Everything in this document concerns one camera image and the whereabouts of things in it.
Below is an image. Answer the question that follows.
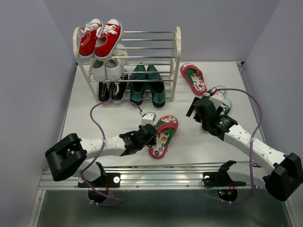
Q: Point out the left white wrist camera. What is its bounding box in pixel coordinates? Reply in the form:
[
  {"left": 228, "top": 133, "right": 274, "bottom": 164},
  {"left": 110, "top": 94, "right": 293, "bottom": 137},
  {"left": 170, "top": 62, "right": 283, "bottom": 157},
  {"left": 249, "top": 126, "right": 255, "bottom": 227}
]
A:
[{"left": 141, "top": 112, "right": 156, "bottom": 126}]

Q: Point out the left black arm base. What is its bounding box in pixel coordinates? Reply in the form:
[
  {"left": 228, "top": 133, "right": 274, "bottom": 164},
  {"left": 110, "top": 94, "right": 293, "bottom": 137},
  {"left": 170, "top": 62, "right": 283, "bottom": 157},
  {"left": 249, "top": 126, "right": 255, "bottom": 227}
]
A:
[{"left": 78, "top": 162, "right": 121, "bottom": 188}]

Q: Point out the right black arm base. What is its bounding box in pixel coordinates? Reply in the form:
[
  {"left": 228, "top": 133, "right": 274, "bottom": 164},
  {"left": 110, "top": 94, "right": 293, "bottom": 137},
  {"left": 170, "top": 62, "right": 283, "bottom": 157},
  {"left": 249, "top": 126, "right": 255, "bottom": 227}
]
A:
[{"left": 201, "top": 160, "right": 247, "bottom": 189}]

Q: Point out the green sneaker lower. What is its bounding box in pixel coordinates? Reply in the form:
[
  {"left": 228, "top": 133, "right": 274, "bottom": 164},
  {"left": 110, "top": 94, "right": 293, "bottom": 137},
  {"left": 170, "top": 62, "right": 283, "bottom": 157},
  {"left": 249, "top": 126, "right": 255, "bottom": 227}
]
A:
[{"left": 201, "top": 125, "right": 209, "bottom": 133}]

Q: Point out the left white sneaker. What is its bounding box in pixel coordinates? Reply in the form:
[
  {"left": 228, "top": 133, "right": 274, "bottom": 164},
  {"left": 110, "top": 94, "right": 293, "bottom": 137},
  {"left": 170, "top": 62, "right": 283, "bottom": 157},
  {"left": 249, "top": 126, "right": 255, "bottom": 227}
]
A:
[{"left": 92, "top": 60, "right": 107, "bottom": 82}]

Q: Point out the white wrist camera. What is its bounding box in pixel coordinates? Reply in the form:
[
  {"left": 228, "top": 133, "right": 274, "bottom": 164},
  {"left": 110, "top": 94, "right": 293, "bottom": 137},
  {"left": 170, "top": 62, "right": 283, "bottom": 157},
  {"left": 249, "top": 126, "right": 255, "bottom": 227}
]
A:
[
  {"left": 141, "top": 112, "right": 156, "bottom": 126},
  {"left": 209, "top": 91, "right": 224, "bottom": 109}
]

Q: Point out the left red canvas sneaker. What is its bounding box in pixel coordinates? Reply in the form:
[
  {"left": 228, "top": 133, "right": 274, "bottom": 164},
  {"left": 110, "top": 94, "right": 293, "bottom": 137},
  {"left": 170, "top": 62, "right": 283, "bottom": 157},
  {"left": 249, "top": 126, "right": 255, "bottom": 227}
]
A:
[{"left": 78, "top": 18, "right": 103, "bottom": 59}]

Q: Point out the black canvas sneaker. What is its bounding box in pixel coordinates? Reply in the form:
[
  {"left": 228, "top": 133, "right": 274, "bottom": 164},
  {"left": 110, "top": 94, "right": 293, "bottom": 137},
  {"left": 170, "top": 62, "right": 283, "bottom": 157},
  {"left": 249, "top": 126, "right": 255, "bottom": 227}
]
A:
[
  {"left": 98, "top": 82, "right": 111, "bottom": 102},
  {"left": 112, "top": 73, "right": 129, "bottom": 104}
]

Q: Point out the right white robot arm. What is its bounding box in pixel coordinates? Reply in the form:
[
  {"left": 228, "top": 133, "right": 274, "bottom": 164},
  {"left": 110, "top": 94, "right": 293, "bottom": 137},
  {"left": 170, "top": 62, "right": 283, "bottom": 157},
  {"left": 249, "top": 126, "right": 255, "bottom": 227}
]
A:
[{"left": 186, "top": 97, "right": 303, "bottom": 201}]

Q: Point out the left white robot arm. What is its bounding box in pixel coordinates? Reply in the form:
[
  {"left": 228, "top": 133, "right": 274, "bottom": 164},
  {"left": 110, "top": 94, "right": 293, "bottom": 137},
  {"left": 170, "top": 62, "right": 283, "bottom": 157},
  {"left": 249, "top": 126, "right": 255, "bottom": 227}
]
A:
[{"left": 45, "top": 124, "right": 157, "bottom": 186}]

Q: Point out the green sneaker upper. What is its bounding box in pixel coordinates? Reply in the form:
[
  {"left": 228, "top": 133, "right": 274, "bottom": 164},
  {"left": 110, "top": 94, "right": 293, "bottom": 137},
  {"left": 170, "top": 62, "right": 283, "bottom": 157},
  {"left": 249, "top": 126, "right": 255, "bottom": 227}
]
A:
[{"left": 203, "top": 86, "right": 232, "bottom": 115}]

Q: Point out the red canvas sneaker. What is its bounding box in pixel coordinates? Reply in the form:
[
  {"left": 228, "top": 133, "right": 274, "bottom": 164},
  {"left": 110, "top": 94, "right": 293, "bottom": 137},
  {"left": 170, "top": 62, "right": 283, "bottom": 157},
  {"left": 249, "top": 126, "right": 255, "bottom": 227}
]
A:
[
  {"left": 95, "top": 19, "right": 123, "bottom": 61},
  {"left": 78, "top": 18, "right": 103, "bottom": 59}
]

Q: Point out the cream shoe shelf with rods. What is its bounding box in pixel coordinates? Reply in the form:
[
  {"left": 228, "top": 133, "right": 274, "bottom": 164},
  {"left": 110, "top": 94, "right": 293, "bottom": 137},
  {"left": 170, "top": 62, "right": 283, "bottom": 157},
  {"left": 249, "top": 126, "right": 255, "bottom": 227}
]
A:
[{"left": 73, "top": 26, "right": 181, "bottom": 102}]

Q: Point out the green loafer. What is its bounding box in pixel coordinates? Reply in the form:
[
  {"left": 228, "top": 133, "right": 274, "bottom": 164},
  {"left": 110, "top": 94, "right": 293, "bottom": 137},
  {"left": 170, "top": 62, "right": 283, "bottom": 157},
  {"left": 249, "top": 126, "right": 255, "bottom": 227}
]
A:
[
  {"left": 130, "top": 65, "right": 147, "bottom": 105},
  {"left": 147, "top": 65, "right": 165, "bottom": 108}
]

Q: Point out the left black canvas sneaker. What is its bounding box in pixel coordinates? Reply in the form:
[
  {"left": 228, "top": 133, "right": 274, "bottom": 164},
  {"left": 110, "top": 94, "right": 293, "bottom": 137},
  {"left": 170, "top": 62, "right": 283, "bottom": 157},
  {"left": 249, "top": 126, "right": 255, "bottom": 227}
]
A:
[{"left": 98, "top": 82, "right": 111, "bottom": 102}]

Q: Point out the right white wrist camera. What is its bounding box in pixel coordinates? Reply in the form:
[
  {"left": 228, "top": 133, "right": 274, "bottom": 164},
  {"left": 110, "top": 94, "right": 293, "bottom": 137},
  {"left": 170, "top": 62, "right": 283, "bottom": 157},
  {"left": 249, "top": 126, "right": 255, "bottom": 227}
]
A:
[{"left": 209, "top": 91, "right": 224, "bottom": 109}]

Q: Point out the pink sandal back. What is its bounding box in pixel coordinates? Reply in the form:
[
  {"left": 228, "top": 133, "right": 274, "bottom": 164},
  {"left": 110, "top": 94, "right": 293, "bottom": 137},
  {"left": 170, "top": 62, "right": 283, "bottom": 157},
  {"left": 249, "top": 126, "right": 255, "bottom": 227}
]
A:
[{"left": 180, "top": 63, "right": 207, "bottom": 96}]

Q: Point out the white sneaker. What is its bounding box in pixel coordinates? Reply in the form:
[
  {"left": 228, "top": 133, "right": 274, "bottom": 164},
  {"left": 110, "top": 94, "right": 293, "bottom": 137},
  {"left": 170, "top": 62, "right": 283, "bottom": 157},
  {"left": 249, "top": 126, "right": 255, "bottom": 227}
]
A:
[
  {"left": 106, "top": 44, "right": 128, "bottom": 81},
  {"left": 92, "top": 60, "right": 107, "bottom": 82}
]

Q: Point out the green sneaker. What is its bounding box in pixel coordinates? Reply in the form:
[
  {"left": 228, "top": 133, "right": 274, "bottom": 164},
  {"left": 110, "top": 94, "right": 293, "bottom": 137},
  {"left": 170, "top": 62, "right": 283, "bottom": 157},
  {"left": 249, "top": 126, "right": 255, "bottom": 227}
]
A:
[
  {"left": 203, "top": 86, "right": 232, "bottom": 115},
  {"left": 201, "top": 125, "right": 209, "bottom": 133}
]

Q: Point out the aluminium rail frame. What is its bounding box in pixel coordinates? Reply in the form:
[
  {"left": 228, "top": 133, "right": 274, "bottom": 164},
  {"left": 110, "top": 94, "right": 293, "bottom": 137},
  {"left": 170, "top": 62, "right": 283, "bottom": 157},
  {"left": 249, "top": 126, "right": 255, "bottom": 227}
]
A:
[{"left": 37, "top": 61, "right": 291, "bottom": 191}]

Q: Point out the pink sandal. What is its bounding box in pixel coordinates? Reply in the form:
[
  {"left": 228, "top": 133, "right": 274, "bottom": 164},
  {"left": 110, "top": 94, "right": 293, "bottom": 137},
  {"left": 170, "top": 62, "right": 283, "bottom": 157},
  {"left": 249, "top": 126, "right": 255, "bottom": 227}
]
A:
[
  {"left": 180, "top": 63, "right": 207, "bottom": 96},
  {"left": 149, "top": 115, "right": 178, "bottom": 159}
]

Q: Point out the right white sneaker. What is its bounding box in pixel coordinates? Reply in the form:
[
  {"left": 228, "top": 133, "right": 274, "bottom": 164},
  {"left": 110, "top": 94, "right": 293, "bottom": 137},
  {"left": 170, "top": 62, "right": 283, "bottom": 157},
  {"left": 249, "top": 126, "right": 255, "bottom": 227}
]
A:
[{"left": 106, "top": 44, "right": 128, "bottom": 81}]

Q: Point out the right red canvas sneaker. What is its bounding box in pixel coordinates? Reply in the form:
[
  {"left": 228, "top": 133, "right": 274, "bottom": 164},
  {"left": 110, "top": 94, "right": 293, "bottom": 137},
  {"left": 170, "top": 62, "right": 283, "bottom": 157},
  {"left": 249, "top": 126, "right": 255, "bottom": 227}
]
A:
[{"left": 95, "top": 19, "right": 123, "bottom": 61}]

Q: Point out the pink sandal front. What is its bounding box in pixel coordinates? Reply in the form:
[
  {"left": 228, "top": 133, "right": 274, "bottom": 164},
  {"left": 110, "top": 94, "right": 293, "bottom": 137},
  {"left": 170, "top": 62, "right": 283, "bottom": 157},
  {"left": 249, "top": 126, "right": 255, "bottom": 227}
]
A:
[{"left": 149, "top": 115, "right": 178, "bottom": 159}]

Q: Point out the right black canvas sneaker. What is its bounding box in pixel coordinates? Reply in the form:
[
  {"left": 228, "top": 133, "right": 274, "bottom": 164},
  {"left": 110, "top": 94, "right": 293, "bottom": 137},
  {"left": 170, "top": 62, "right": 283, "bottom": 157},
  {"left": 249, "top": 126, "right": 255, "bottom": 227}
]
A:
[{"left": 112, "top": 73, "right": 129, "bottom": 104}]

